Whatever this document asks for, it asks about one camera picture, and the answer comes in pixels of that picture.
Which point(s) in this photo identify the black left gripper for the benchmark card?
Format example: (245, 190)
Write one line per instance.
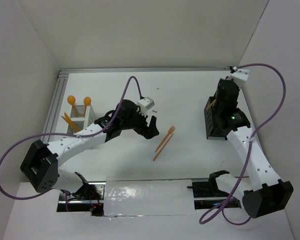
(151, 131)

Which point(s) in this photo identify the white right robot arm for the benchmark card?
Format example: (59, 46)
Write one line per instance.
(266, 193)

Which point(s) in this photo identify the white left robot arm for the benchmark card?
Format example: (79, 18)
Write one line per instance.
(42, 162)

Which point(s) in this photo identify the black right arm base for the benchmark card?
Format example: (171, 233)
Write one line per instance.
(206, 193)

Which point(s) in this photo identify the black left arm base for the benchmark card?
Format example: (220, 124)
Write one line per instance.
(88, 198)

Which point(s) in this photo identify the black utensil caddy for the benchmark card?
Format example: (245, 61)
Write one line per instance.
(211, 128)

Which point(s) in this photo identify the white utensil caddy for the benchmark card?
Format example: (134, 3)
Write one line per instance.
(84, 118)

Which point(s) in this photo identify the white tape sheet front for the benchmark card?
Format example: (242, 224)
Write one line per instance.
(148, 198)

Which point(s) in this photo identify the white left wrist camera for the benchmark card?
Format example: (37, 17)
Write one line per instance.
(145, 104)

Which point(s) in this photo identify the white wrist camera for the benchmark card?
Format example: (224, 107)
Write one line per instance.
(145, 104)
(239, 76)

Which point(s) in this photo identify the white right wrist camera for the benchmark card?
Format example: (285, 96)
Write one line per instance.
(239, 76)

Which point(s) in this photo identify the aluminium rail left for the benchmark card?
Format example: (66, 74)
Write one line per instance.
(56, 103)

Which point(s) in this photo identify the aluminium rail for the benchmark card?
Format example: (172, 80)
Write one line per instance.
(56, 103)
(142, 69)

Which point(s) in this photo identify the aluminium rail back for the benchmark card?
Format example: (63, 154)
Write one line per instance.
(142, 69)

